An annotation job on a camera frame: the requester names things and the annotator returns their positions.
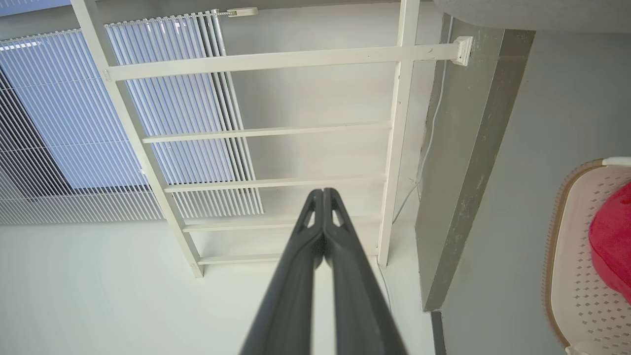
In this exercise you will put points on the white wall socket plate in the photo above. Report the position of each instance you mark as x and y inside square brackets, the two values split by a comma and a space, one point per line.
[276, 59]

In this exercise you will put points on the red garment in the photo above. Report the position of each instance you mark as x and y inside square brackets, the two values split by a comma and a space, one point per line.
[613, 241]

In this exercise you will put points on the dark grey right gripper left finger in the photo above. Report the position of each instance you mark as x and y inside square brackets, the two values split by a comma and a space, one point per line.
[291, 296]

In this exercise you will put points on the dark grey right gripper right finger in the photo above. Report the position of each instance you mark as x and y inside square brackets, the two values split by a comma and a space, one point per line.
[357, 301]

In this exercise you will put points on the pink perforated laundry basket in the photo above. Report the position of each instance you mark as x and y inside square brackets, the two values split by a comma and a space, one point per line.
[577, 276]

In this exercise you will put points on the white vertical window blinds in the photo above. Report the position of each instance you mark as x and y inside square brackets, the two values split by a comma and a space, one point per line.
[74, 98]

